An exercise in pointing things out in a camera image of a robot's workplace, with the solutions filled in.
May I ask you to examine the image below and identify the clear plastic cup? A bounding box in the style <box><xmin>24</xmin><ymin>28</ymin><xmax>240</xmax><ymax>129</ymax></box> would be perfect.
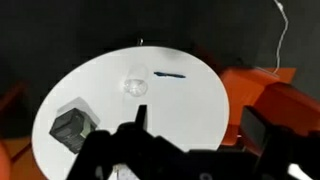
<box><xmin>121</xmin><ymin>64</ymin><xmax>149</xmax><ymax>98</ymax></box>

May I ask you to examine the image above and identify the white floor cable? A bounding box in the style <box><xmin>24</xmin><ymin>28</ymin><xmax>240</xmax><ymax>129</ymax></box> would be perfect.
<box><xmin>273</xmin><ymin>0</ymin><xmax>290</xmax><ymax>75</ymax></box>

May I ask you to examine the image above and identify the orange chair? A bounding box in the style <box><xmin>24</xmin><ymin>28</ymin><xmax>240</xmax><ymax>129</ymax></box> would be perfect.
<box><xmin>0</xmin><ymin>81</ymin><xmax>48</xmax><ymax>180</ymax></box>
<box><xmin>218</xmin><ymin>66</ymin><xmax>320</xmax><ymax>149</ymax></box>

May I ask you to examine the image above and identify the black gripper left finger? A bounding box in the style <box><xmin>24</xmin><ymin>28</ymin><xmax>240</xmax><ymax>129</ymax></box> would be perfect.
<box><xmin>66</xmin><ymin>104</ymin><xmax>188</xmax><ymax>180</ymax></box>

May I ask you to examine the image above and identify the black cardboard box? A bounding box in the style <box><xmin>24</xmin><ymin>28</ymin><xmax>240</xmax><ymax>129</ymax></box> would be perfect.
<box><xmin>49</xmin><ymin>96</ymin><xmax>101</xmax><ymax>155</ymax></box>

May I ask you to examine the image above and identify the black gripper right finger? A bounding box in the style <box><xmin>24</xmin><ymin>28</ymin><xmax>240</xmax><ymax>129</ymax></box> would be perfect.
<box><xmin>240</xmin><ymin>105</ymin><xmax>320</xmax><ymax>180</ymax></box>

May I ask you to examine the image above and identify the blue pen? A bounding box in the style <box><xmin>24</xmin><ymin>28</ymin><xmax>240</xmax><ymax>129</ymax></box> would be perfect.
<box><xmin>153</xmin><ymin>71</ymin><xmax>187</xmax><ymax>80</ymax></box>

